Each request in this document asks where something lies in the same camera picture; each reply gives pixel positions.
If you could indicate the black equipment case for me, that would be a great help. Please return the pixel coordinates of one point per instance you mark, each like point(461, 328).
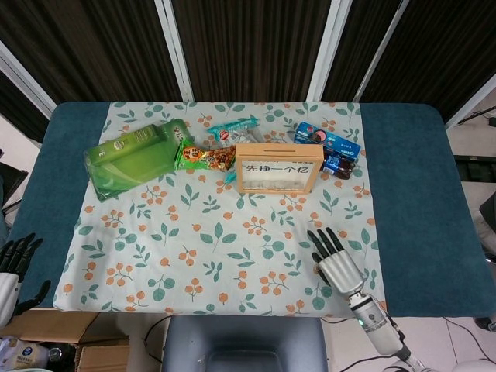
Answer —
point(11, 186)

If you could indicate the teal blue table cover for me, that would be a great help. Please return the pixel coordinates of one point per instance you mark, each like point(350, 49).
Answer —
point(418, 193)

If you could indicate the teal clear snack pack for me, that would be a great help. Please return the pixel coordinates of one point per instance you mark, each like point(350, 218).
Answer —
point(236, 126)

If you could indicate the dark cola bottle blue label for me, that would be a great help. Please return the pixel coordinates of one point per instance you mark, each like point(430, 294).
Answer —
point(341, 166)

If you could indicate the blue Oreo cookie box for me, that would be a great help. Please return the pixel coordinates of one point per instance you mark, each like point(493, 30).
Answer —
point(329, 141)

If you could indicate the dark folding screen white frames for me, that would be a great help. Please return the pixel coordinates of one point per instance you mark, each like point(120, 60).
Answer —
point(252, 46)

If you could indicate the dark green crate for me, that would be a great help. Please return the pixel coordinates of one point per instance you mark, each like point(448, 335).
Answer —
point(474, 166)

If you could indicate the white pack blue round logo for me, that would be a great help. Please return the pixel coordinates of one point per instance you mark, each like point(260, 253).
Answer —
point(27, 354)

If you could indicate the small brown cardboard box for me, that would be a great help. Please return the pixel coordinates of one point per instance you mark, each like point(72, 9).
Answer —
point(104, 358)

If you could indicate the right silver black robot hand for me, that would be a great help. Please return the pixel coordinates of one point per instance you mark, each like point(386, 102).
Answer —
point(343, 271)

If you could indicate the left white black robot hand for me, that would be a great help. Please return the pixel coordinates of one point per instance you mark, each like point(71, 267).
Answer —
point(7, 286)

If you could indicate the grey blue padded seat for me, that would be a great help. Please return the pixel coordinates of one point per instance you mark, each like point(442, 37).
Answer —
point(244, 345)

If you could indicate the open brown cardboard box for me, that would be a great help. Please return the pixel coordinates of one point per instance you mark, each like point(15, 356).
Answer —
point(58, 325)

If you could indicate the green plastic package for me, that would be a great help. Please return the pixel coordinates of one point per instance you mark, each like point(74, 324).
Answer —
point(128, 162)

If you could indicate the wooden frame money box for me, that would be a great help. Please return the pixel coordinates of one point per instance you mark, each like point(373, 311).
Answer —
point(277, 150)

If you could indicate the green orange nut snack bag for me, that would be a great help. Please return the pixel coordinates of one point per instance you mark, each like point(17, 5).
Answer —
point(209, 158)

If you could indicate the floral leaf fruit tablecloth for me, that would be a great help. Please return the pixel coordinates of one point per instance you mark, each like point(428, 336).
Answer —
point(193, 240)

